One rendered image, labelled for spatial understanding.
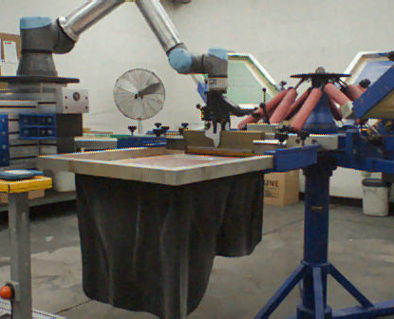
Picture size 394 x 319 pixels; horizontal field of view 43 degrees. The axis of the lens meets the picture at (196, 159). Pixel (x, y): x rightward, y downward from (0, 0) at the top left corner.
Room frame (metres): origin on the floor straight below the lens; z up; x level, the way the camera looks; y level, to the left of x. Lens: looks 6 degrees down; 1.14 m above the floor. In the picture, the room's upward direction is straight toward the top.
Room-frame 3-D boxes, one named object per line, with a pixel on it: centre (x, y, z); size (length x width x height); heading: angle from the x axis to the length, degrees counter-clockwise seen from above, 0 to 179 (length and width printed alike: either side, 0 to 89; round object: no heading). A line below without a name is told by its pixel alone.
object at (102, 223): (1.46, 0.22, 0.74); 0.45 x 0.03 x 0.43; 52
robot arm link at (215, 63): (1.87, -0.08, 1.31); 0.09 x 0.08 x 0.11; 75
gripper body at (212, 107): (1.87, -0.07, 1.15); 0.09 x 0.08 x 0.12; 52
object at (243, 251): (1.52, -0.09, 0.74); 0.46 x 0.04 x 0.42; 142
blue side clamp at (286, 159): (1.70, -0.33, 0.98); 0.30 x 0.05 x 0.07; 142
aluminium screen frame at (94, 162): (1.69, 0.03, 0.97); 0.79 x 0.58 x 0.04; 142
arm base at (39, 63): (1.91, 0.60, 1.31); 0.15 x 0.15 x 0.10
